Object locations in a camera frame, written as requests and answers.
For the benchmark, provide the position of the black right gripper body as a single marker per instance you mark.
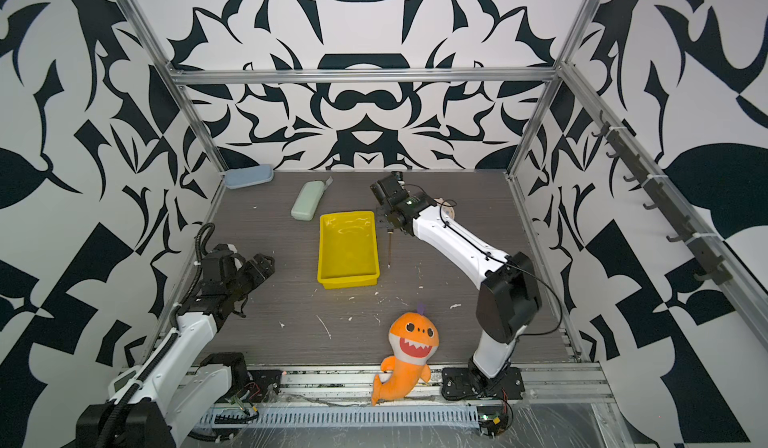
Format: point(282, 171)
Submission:
point(386, 215)

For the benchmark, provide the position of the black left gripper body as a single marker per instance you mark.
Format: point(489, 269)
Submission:
point(240, 285)

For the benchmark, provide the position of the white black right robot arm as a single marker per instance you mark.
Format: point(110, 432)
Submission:
point(508, 289)

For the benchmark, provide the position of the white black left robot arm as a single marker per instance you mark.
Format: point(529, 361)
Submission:
point(159, 403)

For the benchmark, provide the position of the yellow plastic bin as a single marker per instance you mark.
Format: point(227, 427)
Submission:
point(348, 250)

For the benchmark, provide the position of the pink round alarm clock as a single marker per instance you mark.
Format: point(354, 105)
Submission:
point(447, 207)

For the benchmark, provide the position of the green zippered case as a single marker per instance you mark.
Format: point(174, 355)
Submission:
point(308, 199)

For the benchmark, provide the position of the orange shark plush toy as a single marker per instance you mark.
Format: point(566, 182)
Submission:
point(414, 339)

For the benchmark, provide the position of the white slotted cable duct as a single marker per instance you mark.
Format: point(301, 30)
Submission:
point(459, 416)

